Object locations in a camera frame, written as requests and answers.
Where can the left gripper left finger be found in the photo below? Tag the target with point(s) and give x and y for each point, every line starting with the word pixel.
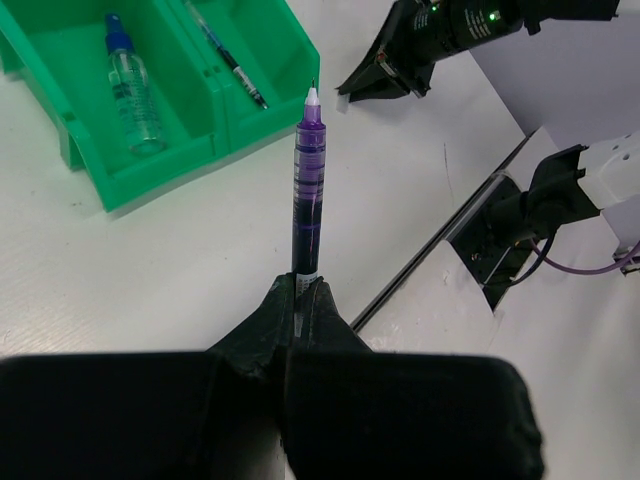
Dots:
pixel 207 414

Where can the blue pen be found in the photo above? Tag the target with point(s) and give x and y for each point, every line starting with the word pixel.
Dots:
pixel 227 57

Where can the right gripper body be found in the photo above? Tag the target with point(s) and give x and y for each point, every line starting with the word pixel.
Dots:
pixel 418 34

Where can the purple pen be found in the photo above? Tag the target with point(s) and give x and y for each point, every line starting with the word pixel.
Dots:
pixel 309 174

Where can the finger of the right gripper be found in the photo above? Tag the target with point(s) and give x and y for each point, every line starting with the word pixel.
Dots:
pixel 385 73

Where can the green four-compartment tray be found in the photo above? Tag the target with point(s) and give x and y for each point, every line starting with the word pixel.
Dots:
pixel 58 48

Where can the clear spray bottle blue cap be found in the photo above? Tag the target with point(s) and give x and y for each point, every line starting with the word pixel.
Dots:
pixel 130 86

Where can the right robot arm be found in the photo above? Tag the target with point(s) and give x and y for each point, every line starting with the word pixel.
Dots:
pixel 570 186

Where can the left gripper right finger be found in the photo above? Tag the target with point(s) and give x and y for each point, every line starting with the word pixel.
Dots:
pixel 352 413

